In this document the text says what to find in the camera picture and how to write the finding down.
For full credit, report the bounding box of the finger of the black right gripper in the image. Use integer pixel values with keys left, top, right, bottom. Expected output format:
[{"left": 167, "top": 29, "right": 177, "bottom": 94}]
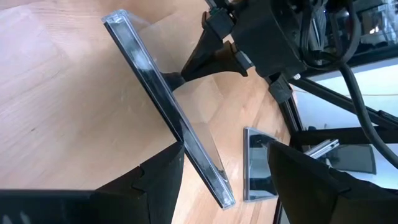
[
  {"left": 182, "top": 8, "right": 234, "bottom": 79},
  {"left": 163, "top": 42, "right": 252, "bottom": 91}
]

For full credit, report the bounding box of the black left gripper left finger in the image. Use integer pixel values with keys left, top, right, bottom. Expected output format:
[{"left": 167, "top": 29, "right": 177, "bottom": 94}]
[{"left": 0, "top": 141, "right": 185, "bottom": 224}]

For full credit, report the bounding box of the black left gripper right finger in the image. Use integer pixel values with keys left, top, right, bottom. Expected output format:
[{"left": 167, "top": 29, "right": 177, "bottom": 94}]
[{"left": 266, "top": 141, "right": 398, "bottom": 224}]

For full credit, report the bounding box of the black clear jewel case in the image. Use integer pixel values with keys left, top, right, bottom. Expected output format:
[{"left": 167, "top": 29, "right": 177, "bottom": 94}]
[
  {"left": 101, "top": 8, "right": 236, "bottom": 211},
  {"left": 243, "top": 126, "right": 279, "bottom": 202}
]

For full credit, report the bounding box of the silver frame bracket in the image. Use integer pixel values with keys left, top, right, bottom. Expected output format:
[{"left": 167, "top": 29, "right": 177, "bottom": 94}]
[{"left": 303, "top": 138, "right": 340, "bottom": 160}]

